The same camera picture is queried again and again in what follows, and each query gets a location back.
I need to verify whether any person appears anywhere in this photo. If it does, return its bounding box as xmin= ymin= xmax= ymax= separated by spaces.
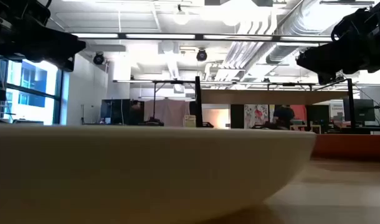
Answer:
xmin=272 ymin=105 xmax=296 ymax=130

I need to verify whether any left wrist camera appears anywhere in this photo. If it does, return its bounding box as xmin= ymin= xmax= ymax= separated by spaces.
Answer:
xmin=0 ymin=0 xmax=52 ymax=31

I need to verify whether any white pendant lamp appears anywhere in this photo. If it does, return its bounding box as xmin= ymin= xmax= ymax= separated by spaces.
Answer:
xmin=173 ymin=3 xmax=191 ymax=26

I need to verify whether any pale pink curtain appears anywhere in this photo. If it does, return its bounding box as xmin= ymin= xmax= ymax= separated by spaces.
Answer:
xmin=143 ymin=99 xmax=191 ymax=127

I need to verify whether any large window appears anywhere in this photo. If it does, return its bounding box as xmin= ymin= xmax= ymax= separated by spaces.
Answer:
xmin=0 ymin=58 xmax=64 ymax=126

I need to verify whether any black background rig frame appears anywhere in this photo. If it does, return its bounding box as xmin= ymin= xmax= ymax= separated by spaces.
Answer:
xmin=113 ymin=79 xmax=197 ymax=126

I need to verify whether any beige grey plate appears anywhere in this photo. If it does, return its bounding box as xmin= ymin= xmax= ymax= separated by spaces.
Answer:
xmin=0 ymin=123 xmax=318 ymax=224

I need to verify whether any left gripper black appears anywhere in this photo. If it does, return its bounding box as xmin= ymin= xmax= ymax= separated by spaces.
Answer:
xmin=0 ymin=26 xmax=87 ymax=73

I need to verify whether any terracotta orange plate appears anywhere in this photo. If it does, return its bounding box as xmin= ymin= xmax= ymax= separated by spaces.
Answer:
xmin=311 ymin=133 xmax=380 ymax=162

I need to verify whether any black computer monitor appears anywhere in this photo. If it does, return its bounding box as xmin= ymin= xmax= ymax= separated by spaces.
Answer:
xmin=343 ymin=98 xmax=376 ymax=123

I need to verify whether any black cabinet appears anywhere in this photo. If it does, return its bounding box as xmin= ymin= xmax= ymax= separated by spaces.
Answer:
xmin=100 ymin=98 xmax=145 ymax=126

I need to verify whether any pale yellow sign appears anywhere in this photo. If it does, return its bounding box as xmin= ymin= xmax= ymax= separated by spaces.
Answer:
xmin=183 ymin=114 xmax=197 ymax=128

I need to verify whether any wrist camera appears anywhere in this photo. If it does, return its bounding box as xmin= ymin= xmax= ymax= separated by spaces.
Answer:
xmin=331 ymin=0 xmax=380 ymax=43
xmin=0 ymin=0 xmax=52 ymax=31

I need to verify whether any black upright panel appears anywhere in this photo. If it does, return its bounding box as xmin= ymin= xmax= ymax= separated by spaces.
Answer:
xmin=230 ymin=104 xmax=245 ymax=129

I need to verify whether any silver air duct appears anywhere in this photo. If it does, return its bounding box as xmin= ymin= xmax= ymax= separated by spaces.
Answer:
xmin=266 ymin=0 xmax=337 ymax=65

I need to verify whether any floral poster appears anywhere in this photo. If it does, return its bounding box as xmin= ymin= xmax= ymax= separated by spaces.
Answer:
xmin=244 ymin=104 xmax=270 ymax=129

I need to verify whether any black overhead light bar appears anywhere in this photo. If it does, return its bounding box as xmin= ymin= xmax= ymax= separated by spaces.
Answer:
xmin=70 ymin=32 xmax=334 ymax=44

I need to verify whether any red wall panel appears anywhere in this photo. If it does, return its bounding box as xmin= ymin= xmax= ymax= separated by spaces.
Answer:
xmin=291 ymin=105 xmax=308 ymax=122

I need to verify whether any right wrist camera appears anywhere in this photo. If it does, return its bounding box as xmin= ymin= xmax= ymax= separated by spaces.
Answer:
xmin=331 ymin=0 xmax=380 ymax=43

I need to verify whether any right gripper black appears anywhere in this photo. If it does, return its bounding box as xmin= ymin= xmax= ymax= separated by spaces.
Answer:
xmin=297 ymin=36 xmax=380 ymax=85

